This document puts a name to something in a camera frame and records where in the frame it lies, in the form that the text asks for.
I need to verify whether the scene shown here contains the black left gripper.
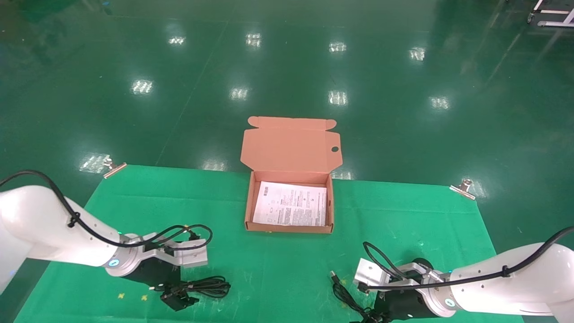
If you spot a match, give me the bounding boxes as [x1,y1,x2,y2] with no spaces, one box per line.
[120,257,200,312]

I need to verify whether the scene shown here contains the green table mat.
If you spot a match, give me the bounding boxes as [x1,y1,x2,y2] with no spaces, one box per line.
[13,165,525,323]

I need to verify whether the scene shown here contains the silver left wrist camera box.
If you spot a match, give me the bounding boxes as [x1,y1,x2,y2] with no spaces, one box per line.
[135,232,209,269]

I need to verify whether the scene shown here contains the black wired computer mouse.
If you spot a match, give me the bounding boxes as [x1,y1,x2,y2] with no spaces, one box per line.
[330,271,375,321]

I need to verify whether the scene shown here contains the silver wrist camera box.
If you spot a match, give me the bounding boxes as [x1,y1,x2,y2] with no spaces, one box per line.
[353,258,444,293]
[135,232,209,269]

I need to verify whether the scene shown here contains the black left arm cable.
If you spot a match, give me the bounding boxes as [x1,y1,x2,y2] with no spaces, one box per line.
[0,170,214,258]

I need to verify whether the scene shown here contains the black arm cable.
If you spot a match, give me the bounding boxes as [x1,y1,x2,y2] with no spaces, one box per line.
[0,170,214,258]
[362,227,574,290]

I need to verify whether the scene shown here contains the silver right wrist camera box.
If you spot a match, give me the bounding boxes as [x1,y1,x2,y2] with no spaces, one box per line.
[353,258,444,293]

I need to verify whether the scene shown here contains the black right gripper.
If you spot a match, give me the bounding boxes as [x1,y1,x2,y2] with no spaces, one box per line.
[350,258,435,323]

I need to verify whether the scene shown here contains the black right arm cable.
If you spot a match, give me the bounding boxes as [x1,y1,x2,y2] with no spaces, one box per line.
[362,227,574,290]

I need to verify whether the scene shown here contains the silver binder clip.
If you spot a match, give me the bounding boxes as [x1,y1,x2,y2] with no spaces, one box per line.
[449,179,476,201]
[103,157,128,179]

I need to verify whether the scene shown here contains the white metal cart frame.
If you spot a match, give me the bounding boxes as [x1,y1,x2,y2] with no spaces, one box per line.
[526,0,574,28]

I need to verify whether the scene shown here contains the white printed instruction sheet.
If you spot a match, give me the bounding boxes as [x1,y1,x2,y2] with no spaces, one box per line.
[252,181,327,227]

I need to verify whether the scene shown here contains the black data cable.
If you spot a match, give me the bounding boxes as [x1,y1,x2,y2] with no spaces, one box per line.
[149,275,232,299]

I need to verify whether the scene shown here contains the orange cardboard box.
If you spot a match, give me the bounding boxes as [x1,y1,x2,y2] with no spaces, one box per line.
[240,116,344,234]

